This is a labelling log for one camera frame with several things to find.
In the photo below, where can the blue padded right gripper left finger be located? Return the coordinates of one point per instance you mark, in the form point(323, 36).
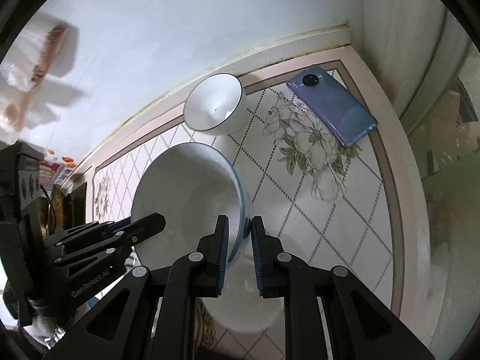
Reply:
point(221, 238)

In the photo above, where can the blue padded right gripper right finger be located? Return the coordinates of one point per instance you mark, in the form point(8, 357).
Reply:
point(257, 240)

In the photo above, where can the white bowl blue spots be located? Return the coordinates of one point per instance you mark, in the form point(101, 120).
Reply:
point(190, 184)

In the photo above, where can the plain white bowl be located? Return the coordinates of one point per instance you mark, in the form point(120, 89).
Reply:
point(240, 307)

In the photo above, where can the white bowl dark rim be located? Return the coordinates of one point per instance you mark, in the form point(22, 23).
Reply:
point(216, 106)

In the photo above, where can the patterned table mat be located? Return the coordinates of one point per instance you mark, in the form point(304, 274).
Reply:
point(378, 228)

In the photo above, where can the blue smartphone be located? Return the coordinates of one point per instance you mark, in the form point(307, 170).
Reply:
point(334, 105)

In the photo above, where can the plastic bag with fruit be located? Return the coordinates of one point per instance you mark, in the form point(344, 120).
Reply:
point(16, 107)

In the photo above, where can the glass sliding door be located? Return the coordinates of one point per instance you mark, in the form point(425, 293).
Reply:
point(446, 147)

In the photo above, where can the plastic bag red contents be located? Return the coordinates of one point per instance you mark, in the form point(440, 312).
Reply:
point(45, 45)

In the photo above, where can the colourful wall sticker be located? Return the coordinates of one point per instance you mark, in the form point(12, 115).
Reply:
point(55, 169)

